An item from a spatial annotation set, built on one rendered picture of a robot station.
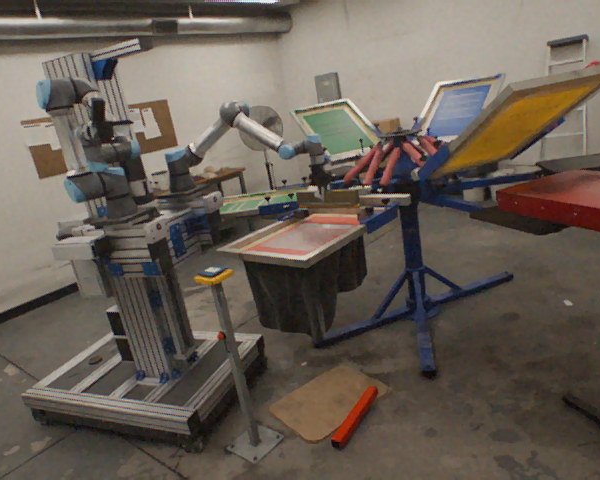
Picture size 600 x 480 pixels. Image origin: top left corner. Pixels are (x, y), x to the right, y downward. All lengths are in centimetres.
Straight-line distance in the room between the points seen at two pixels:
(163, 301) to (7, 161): 326
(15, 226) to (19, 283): 60
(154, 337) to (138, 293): 28
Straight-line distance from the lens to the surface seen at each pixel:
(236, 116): 248
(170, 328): 279
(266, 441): 260
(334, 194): 248
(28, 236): 566
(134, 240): 231
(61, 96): 228
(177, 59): 677
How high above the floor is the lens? 164
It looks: 17 degrees down
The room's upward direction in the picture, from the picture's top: 10 degrees counter-clockwise
